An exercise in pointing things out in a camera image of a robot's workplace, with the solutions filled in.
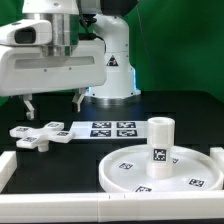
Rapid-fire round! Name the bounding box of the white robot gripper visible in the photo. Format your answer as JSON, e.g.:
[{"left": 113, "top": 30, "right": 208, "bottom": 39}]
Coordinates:
[{"left": 0, "top": 40, "right": 106, "bottom": 120}]

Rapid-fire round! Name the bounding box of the white cross-shaped table base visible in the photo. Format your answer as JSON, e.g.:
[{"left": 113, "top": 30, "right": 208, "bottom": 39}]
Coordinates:
[{"left": 9, "top": 121, "right": 75, "bottom": 152}]

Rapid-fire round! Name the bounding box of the white round table top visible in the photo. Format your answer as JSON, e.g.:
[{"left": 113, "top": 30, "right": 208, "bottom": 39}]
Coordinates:
[{"left": 99, "top": 144, "right": 224, "bottom": 193}]

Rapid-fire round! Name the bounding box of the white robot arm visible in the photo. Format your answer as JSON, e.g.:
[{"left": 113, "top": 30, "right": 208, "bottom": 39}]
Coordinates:
[{"left": 0, "top": 0, "right": 140, "bottom": 119}]

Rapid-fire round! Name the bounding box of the white marker tag sheet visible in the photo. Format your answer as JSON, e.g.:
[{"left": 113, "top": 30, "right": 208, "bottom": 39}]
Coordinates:
[{"left": 70, "top": 121, "right": 147, "bottom": 140}]

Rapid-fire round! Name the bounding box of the white left barrier block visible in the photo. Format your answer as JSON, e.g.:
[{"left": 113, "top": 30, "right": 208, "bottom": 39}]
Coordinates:
[{"left": 0, "top": 151, "right": 17, "bottom": 193}]

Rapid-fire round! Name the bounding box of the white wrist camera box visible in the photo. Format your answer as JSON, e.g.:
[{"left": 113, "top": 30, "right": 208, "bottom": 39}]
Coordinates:
[{"left": 0, "top": 19, "right": 52, "bottom": 46}]

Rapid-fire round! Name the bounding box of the white front barrier rail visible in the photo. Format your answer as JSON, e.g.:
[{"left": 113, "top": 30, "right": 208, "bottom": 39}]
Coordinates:
[{"left": 0, "top": 190, "right": 224, "bottom": 224}]

